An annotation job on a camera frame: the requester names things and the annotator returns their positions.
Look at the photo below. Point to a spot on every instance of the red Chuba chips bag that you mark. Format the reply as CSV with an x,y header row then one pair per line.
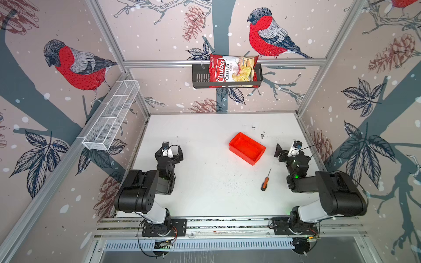
x,y
241,67

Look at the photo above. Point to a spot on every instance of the orange handled screwdriver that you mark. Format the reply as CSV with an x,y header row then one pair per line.
x,y
265,182

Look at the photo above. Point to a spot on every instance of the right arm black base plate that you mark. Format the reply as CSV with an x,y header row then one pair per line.
x,y
285,226

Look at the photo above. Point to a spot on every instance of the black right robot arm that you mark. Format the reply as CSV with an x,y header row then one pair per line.
x,y
338,195

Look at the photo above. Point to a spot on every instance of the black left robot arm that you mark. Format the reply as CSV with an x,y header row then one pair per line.
x,y
138,191

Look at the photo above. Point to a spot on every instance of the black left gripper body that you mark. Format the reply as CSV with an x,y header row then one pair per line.
x,y
169,156

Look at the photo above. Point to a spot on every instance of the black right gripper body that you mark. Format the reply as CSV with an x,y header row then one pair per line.
x,y
286,153

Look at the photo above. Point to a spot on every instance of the red plastic bin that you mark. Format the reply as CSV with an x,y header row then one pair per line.
x,y
246,148

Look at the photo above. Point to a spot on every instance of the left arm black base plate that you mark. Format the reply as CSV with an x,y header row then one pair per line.
x,y
172,228

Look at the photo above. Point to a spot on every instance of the black wall basket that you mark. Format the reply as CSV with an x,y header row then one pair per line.
x,y
202,78

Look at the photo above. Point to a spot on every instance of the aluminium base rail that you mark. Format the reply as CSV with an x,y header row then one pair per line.
x,y
231,227

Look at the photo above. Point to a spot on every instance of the white wire mesh basket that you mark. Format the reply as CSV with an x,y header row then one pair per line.
x,y
107,125

